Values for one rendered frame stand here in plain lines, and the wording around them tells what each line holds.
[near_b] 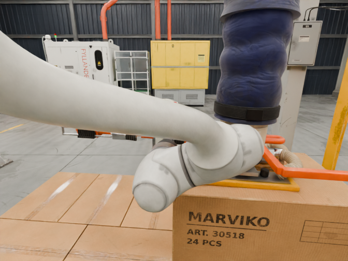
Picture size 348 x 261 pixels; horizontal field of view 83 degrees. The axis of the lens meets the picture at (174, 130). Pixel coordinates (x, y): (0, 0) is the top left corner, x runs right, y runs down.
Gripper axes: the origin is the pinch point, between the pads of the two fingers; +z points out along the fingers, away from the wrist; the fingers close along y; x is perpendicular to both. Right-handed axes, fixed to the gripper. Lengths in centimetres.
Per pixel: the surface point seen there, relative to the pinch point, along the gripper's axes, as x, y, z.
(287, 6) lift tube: 32, -40, -11
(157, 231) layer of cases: -11, 66, 17
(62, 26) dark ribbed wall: -666, -235, 988
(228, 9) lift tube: 17.6, -41.2, -5.5
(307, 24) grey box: 86, -54, 88
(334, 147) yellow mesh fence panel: 89, 19, 39
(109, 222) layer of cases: -41, 66, 22
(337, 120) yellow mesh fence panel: 87, 3, 40
